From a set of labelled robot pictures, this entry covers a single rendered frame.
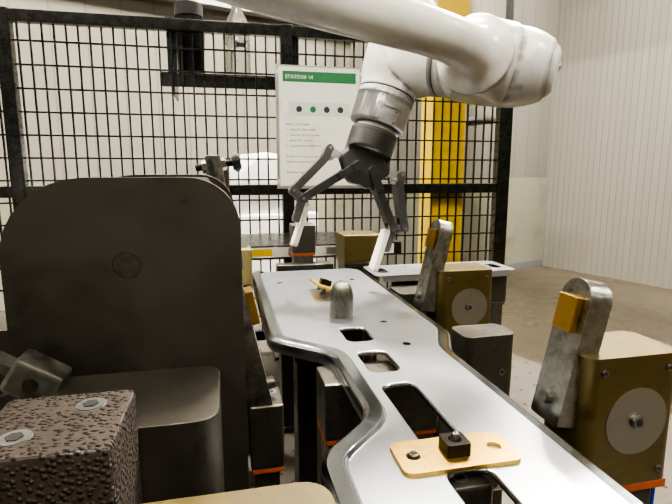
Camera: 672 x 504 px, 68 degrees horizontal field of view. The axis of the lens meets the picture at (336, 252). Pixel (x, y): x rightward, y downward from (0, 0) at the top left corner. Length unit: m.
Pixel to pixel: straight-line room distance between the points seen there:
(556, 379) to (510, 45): 0.42
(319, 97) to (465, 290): 0.73
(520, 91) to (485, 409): 0.44
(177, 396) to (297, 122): 1.10
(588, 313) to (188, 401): 0.32
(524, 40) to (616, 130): 5.58
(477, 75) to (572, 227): 5.88
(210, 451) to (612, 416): 0.34
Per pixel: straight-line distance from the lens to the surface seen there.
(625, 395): 0.49
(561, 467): 0.39
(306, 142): 1.32
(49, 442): 0.21
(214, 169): 0.74
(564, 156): 6.59
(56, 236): 0.32
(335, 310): 0.66
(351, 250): 1.04
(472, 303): 0.79
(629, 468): 0.52
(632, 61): 6.33
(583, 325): 0.45
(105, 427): 0.21
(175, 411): 0.26
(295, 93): 1.33
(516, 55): 0.72
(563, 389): 0.47
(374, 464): 0.36
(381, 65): 0.80
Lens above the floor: 1.19
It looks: 9 degrees down
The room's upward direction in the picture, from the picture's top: straight up
